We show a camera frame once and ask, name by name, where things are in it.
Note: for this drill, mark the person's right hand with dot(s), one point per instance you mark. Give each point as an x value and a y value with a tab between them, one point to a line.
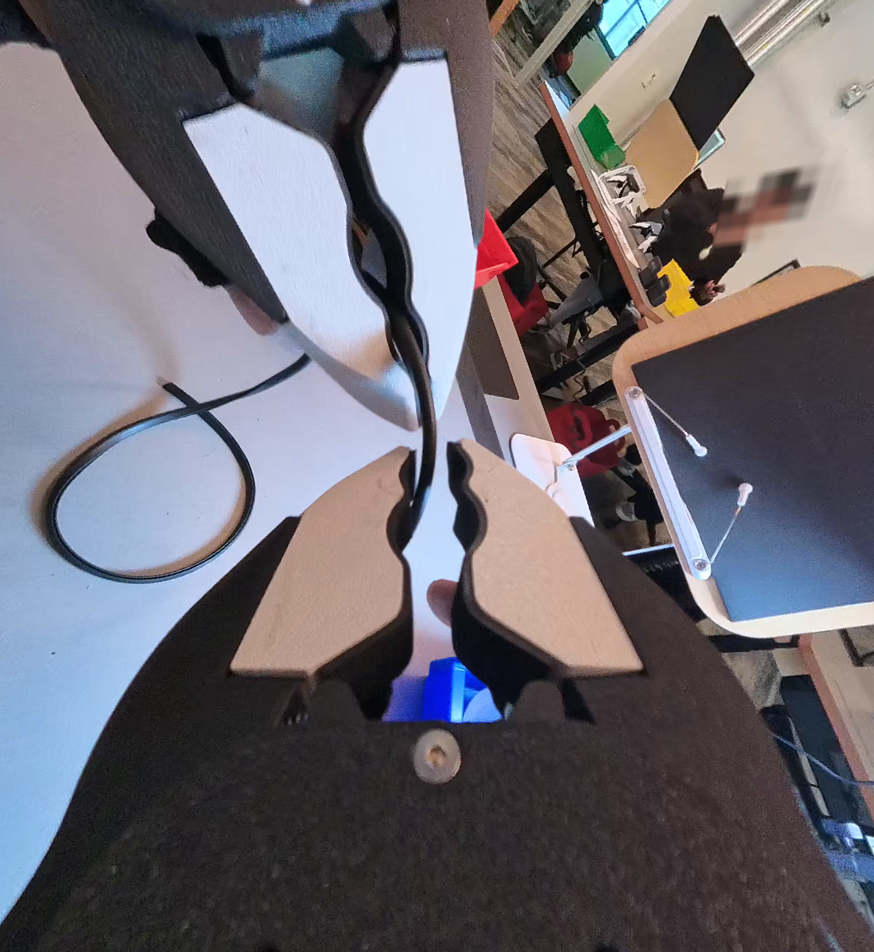
443	601

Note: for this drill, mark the yellow plastic bin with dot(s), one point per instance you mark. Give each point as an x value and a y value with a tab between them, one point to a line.
679	286

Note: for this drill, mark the green plastic bin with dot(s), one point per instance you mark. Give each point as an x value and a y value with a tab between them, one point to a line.
599	137

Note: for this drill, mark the person's left hand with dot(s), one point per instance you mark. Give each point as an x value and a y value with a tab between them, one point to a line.
252	312

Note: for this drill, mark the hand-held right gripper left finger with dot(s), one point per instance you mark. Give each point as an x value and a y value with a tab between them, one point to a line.
333	580

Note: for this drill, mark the white metal board stand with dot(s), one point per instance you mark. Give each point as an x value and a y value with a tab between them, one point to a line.
534	461

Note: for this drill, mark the long wooden desk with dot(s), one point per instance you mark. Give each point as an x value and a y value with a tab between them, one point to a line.
589	186

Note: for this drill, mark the black wood-edged board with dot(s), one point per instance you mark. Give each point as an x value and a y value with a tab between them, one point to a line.
801	446
708	82

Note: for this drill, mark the blue plastic bin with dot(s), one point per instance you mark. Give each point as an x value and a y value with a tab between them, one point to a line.
437	692

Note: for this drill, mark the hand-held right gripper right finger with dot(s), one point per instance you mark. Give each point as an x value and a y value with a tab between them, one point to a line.
541	587

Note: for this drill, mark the red bag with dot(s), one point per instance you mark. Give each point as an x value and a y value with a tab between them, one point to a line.
582	431

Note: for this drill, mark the red plastic bin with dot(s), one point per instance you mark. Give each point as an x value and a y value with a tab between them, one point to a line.
493	256

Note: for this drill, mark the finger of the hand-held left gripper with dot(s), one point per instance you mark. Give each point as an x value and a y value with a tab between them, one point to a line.
429	186
281	223

